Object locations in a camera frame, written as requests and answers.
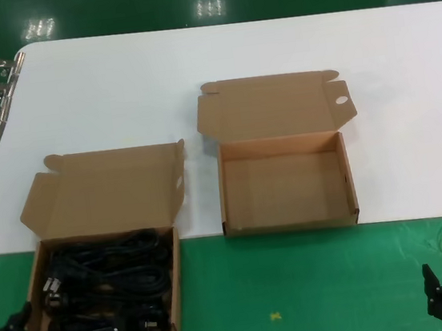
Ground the green table cloth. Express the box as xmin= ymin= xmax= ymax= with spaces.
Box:
xmin=0 ymin=196 xmax=442 ymax=331

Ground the open brown cardboard box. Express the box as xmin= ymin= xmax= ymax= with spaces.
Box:
xmin=190 ymin=63 xmax=371 ymax=244
xmin=2 ymin=137 xmax=209 ymax=331

